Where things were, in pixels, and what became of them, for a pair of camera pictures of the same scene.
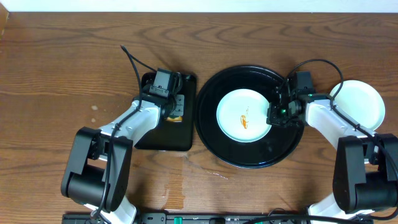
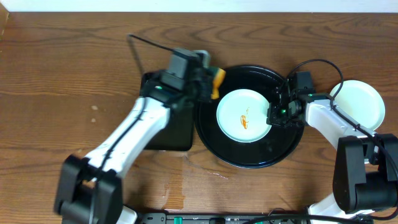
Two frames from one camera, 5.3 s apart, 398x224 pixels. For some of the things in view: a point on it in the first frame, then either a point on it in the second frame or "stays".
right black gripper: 272,117 stays
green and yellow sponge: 178,119 to 219,76
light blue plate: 360,102 stays
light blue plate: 242,116 stays
